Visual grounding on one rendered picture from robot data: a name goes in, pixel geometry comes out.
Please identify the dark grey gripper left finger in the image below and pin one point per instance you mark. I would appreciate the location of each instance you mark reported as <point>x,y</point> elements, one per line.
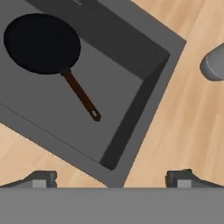
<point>40,178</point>

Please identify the dark grey sink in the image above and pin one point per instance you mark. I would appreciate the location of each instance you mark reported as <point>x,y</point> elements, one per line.
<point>96,81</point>

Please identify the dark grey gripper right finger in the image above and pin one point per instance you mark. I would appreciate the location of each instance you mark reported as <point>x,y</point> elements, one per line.
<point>182,178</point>

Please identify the grey rounded object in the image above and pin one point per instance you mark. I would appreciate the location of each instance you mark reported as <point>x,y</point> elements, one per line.
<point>213,65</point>

